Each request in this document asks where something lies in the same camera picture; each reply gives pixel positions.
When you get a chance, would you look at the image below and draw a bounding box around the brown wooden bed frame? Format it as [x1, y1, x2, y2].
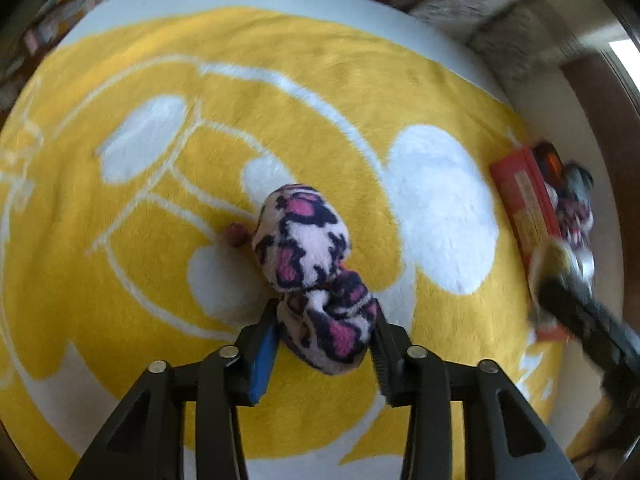
[560, 52, 640, 281]

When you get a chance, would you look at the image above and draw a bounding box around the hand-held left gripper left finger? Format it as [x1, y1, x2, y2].
[69, 299, 281, 480]

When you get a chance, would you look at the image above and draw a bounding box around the red rectangular tin container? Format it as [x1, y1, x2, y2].
[489, 141, 596, 343]

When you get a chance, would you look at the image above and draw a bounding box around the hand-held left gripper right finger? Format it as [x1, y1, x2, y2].
[369, 306, 577, 480]

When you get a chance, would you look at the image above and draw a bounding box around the orange soft toy cube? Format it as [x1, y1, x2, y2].
[532, 142, 563, 176]

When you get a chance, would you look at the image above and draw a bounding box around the window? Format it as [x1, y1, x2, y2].
[607, 37, 640, 96]

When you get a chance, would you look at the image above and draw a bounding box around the patterned curtain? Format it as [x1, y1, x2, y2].
[300, 0, 576, 66]

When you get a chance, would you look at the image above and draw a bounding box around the yellow and white printed blanket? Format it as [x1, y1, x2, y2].
[0, 7, 566, 466]

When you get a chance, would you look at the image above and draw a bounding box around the brown wooden bookshelf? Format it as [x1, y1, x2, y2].
[0, 0, 126, 106]

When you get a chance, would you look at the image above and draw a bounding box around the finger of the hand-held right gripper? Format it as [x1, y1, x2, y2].
[534, 281, 597, 334]

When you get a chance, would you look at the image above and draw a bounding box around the pink leopard print sock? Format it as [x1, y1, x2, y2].
[251, 183, 379, 376]
[555, 197, 595, 248]

